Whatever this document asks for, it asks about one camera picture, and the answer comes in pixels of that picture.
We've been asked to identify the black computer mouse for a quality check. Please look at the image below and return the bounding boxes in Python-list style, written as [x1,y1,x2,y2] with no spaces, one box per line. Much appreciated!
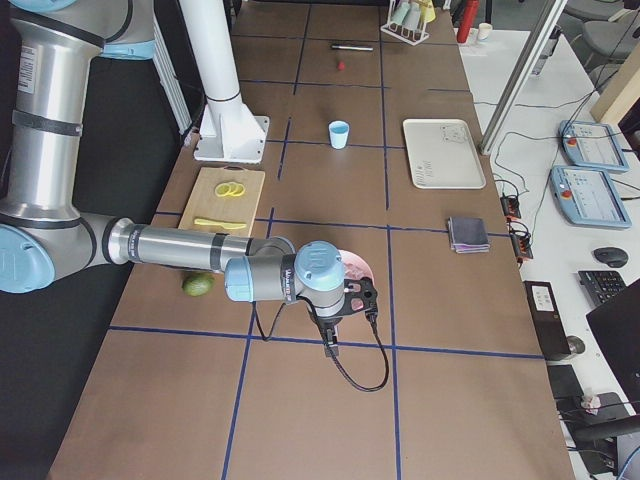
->
[592,247,629,268]

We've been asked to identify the light blue plastic cup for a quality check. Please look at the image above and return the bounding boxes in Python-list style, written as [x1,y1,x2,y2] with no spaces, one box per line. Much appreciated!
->
[328,120,350,149]

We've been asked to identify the aluminium frame post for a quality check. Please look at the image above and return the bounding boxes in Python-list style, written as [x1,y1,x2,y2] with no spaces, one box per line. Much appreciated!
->
[479,0,567,155]

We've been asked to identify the green avocado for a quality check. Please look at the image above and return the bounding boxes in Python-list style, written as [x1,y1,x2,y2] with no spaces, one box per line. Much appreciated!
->
[181,273,215,297]

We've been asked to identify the steel muddler black tip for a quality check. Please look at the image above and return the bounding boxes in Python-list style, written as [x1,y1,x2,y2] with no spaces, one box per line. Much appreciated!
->
[330,43,373,52]

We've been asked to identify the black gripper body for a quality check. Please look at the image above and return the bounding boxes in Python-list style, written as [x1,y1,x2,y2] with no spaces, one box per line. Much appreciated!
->
[343,277,377,320]

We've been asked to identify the white wire cup rack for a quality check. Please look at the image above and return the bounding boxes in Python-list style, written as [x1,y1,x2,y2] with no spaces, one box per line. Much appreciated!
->
[380,0,436,46]

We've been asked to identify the upper blue teach pendant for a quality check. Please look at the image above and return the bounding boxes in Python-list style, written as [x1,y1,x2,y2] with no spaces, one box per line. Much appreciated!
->
[559,120,629,173]

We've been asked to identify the blue teach pendant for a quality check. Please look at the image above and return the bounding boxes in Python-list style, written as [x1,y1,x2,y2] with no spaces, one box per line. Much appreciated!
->
[559,120,629,173]
[550,166,632,229]

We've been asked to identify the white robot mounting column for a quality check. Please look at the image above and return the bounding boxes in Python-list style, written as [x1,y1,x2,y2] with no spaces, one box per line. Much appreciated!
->
[180,0,270,164]

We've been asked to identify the pink bowl of ice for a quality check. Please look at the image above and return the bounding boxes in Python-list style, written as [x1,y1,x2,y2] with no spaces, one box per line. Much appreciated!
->
[339,250,374,280]

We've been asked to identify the black box with label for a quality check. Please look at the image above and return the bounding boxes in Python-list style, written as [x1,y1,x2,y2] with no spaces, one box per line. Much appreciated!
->
[523,281,571,361]

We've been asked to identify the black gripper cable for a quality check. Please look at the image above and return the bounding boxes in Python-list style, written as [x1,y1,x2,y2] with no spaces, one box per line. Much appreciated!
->
[252,294,390,392]

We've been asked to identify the yellow lemon slices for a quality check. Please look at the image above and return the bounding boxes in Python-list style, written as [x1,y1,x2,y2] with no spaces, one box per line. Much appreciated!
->
[214,181,246,198]

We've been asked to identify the grey folded cloth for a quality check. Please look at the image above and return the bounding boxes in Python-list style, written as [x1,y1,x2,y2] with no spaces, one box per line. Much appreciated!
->
[447,217,490,254]

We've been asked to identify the cream bear serving tray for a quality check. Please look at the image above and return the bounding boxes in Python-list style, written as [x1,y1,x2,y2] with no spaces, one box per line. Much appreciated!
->
[402,119,486,190]

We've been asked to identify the lower blue teach pendant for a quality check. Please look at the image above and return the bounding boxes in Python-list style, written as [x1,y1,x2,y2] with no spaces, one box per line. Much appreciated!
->
[550,166,632,229]

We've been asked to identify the white paper cup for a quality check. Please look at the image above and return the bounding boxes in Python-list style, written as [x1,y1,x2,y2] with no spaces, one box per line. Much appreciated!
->
[476,22,493,41]

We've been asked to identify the bamboo cutting board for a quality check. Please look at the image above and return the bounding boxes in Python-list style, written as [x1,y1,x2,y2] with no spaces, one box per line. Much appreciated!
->
[178,167,265,237]

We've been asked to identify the red bottle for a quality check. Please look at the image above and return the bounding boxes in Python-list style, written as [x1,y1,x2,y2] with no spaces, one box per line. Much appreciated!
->
[456,0,480,44]

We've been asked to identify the black keyboard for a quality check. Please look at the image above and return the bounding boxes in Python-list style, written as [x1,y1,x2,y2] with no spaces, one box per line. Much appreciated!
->
[578,270,627,306]

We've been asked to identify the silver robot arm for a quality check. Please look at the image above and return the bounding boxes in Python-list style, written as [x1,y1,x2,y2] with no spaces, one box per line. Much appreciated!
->
[1,1,378,326]

